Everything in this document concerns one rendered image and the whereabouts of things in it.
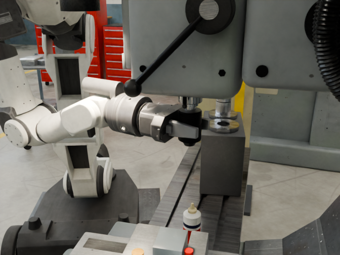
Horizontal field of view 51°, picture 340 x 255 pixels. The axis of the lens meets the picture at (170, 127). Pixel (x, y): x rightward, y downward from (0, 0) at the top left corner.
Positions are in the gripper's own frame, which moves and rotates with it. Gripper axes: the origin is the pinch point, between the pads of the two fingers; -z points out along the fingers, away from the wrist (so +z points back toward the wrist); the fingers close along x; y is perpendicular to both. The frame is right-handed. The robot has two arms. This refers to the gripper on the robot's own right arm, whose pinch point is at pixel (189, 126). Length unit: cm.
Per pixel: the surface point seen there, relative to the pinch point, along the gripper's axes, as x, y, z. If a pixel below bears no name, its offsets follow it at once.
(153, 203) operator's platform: 81, 83, 60
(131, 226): 9.1, 38.3, 22.2
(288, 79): -7.2, -13.3, -19.2
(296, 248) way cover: 15.5, 32.1, -21.7
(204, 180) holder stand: 23.3, 25.6, 6.2
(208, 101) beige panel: 161, 47, 65
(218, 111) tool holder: 37.6, 9.1, 8.8
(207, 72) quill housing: -8.4, -13.2, -7.0
